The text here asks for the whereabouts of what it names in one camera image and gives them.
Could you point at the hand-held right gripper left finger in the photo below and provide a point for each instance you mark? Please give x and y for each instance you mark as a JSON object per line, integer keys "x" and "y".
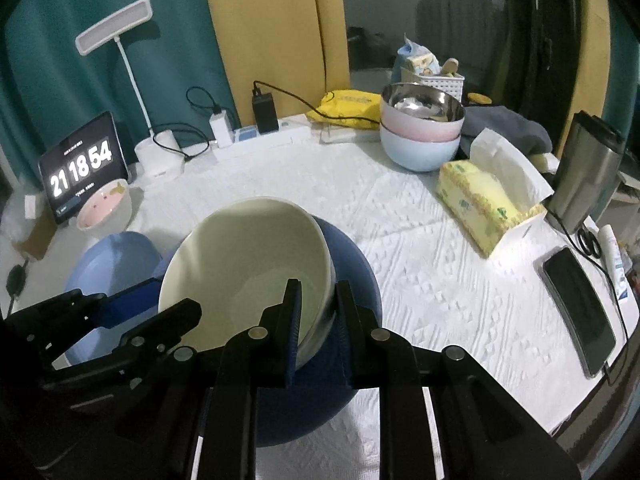
{"x": 292, "y": 332}

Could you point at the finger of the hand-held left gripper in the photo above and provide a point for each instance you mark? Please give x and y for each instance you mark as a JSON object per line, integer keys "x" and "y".
{"x": 165, "y": 320}
{"x": 130, "y": 305}

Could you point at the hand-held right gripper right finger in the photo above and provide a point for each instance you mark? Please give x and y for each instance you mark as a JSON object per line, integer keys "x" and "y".
{"x": 345, "y": 335}

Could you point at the light blue plate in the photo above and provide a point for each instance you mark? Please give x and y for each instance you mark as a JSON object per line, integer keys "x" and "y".
{"x": 115, "y": 260}

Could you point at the large blue bowl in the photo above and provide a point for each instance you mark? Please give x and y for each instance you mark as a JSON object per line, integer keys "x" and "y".
{"x": 350, "y": 280}

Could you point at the cream bowl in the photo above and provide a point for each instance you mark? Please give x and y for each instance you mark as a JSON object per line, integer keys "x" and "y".
{"x": 250, "y": 260}

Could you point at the pink strawberry bowl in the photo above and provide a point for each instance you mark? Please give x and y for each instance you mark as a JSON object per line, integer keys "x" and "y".
{"x": 102, "y": 207}

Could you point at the black round device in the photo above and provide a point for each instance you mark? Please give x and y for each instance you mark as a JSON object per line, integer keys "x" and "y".
{"x": 15, "y": 280}

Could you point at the cardboard box with plastic bag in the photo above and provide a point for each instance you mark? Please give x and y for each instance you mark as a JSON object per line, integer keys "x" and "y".
{"x": 12, "y": 220}

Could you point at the tablet with clock display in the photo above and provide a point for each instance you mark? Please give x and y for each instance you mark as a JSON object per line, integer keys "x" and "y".
{"x": 82, "y": 160}

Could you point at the white desk lamp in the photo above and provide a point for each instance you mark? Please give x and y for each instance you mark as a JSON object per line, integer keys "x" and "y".
{"x": 160, "y": 152}

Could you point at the yellow tissue pack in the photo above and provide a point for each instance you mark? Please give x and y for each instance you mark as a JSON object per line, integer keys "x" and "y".
{"x": 480, "y": 200}

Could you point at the pale blue steel-lined bowl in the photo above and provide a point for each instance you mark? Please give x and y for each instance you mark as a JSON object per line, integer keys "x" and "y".
{"x": 415, "y": 152}

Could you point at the white charger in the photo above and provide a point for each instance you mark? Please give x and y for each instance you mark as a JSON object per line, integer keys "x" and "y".
{"x": 221, "y": 130}

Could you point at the white power strip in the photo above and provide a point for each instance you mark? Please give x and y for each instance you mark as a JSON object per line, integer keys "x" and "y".
{"x": 295, "y": 132}

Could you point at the black charger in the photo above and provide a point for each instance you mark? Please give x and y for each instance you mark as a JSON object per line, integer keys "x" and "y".
{"x": 265, "y": 115}

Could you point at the pink steel-lined bowl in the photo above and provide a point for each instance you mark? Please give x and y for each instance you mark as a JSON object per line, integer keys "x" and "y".
{"x": 415, "y": 125}

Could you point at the yellow packet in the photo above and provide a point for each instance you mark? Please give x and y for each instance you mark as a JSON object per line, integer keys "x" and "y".
{"x": 350, "y": 102}

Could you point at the black smartphone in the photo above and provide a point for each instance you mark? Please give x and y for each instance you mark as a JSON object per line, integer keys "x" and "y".
{"x": 580, "y": 310}

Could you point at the grey cloth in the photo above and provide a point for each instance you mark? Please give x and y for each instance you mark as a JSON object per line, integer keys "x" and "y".
{"x": 510, "y": 127}

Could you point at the white tube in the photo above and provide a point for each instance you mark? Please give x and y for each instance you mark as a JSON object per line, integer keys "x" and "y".
{"x": 612, "y": 255}

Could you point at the steel travel tumbler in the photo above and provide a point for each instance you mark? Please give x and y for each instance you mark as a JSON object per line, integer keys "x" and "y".
{"x": 580, "y": 175}

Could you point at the wooden spoon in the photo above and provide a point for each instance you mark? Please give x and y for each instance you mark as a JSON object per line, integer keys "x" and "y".
{"x": 450, "y": 67}

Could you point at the blue and white bag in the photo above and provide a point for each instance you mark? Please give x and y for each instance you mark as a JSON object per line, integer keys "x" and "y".
{"x": 415, "y": 55}

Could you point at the teal curtain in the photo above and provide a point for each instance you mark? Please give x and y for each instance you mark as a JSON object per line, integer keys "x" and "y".
{"x": 75, "y": 20}

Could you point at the yellow curtain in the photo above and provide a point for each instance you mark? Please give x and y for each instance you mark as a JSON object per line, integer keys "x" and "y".
{"x": 270, "y": 35}

